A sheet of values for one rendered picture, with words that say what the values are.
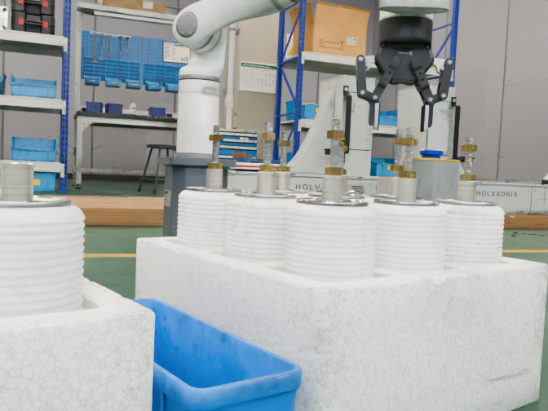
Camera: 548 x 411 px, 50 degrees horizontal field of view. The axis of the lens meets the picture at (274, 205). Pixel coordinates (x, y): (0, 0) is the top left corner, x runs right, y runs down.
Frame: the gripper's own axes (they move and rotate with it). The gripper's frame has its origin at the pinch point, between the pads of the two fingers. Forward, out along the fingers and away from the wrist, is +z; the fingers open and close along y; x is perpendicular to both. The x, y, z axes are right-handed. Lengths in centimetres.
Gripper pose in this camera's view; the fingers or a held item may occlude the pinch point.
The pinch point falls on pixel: (399, 121)
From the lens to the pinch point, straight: 88.1
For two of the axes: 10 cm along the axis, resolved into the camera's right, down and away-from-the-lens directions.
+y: -10.0, -0.5, 0.5
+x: -0.5, 0.6, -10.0
